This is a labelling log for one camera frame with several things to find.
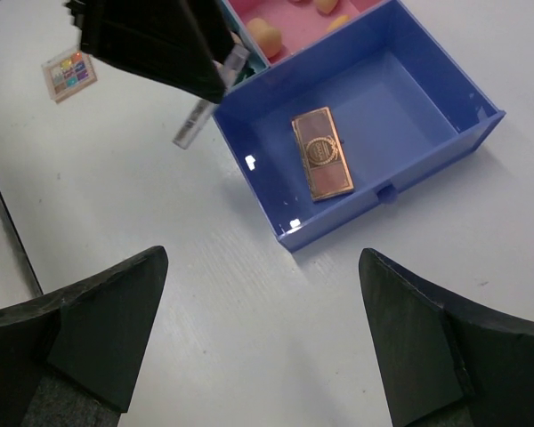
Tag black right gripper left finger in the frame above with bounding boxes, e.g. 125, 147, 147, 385
0, 246, 167, 412

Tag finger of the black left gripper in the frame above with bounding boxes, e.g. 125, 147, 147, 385
95, 48, 226, 103
64, 0, 235, 62

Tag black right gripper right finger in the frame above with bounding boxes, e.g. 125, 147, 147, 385
359, 248, 534, 426

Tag silver eyeshadow palette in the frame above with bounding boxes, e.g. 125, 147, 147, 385
173, 44, 250, 149

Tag beige gourd sponge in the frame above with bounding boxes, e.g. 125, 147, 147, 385
247, 18, 282, 59
314, 0, 339, 15

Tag colourful eyeshadow palette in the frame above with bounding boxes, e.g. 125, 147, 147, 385
42, 47, 97, 103

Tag orange teardrop sponge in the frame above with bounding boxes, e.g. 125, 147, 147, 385
327, 14, 351, 33

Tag three-colour blush palette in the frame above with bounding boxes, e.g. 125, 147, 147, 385
291, 107, 354, 202

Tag peach round puff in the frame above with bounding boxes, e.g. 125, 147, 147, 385
231, 31, 244, 46

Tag green puff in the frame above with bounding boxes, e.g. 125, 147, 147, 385
233, 63, 255, 86

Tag light blue plastic bin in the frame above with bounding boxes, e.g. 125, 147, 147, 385
220, 1, 270, 78

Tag pink plastic bin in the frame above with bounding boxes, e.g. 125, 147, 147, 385
229, 0, 380, 64

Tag purple plastic bin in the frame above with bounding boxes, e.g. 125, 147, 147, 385
214, 1, 505, 252

